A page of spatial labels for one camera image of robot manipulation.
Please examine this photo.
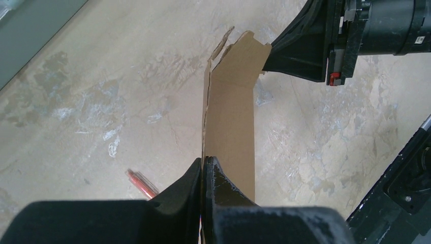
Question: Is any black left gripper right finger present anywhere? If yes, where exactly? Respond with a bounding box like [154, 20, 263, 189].
[202, 157, 355, 243]

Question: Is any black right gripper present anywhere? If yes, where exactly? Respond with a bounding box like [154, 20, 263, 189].
[263, 0, 430, 86]

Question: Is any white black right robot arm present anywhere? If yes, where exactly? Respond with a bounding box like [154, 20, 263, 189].
[264, 1, 430, 243]

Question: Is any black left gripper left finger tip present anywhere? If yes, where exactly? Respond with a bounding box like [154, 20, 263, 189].
[1, 159, 201, 243]

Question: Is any brown cardboard box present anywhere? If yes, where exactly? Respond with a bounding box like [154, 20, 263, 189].
[202, 28, 271, 200]

